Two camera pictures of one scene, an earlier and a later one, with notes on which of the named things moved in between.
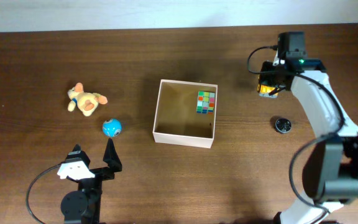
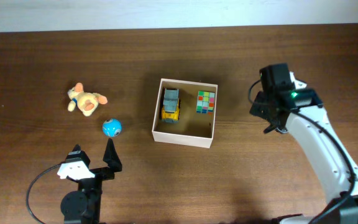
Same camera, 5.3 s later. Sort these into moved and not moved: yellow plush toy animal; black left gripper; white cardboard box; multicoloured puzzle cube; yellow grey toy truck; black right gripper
Moved: black right gripper; yellow grey toy truck
Not moved: multicoloured puzzle cube; yellow plush toy animal; black left gripper; white cardboard box
